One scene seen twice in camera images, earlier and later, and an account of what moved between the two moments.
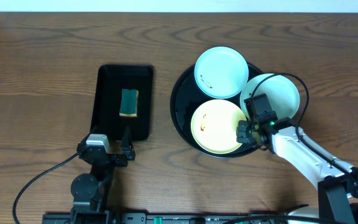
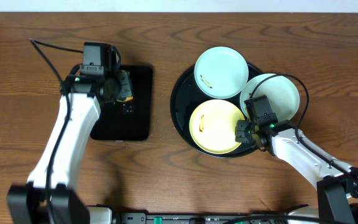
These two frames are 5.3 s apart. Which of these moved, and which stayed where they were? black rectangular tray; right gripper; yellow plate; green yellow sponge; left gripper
Moved: left gripper; green yellow sponge
Stayed: yellow plate; right gripper; black rectangular tray
